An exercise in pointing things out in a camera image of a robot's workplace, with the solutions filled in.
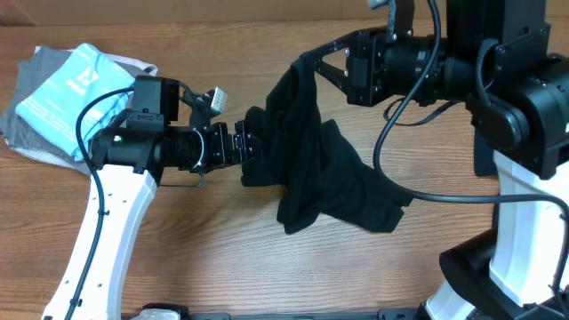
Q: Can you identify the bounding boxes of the black polo shirt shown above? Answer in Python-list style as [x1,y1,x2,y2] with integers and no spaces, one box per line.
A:
[241,57,412,235]

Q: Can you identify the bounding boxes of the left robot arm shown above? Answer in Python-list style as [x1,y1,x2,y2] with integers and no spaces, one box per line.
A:
[42,76,264,319]

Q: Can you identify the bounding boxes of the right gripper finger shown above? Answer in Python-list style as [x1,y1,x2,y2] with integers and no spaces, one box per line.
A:
[314,56,349,92]
[301,33,356,61]

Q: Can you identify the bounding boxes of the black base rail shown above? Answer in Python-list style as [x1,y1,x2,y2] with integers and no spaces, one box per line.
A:
[131,303,421,320]

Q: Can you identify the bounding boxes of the folded dark grey shirt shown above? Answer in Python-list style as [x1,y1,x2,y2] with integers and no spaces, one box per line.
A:
[1,46,89,175]

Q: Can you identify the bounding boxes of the pile of black clothes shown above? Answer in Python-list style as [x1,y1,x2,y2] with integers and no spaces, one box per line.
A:
[474,128,498,177]

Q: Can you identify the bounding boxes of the folded light blue shirt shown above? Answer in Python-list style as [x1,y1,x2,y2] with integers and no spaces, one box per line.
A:
[15,44,134,161]

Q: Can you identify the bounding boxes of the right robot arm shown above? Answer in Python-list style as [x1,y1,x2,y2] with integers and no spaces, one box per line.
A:
[309,1,568,319]

